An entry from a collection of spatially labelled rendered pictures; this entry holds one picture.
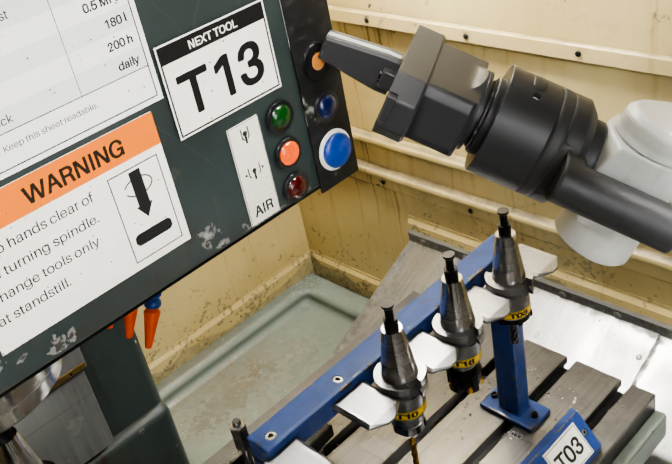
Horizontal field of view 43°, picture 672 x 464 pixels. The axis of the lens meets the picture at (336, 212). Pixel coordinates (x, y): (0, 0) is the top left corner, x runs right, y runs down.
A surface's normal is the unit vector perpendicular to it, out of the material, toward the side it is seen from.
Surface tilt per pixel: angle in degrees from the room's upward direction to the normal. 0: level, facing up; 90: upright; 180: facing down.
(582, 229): 71
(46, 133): 90
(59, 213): 90
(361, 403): 0
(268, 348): 0
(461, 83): 30
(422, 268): 24
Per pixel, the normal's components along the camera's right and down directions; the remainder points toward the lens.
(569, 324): -0.45, -0.57
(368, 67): -0.25, 0.55
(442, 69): 0.32, -0.73
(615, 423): -0.18, -0.84
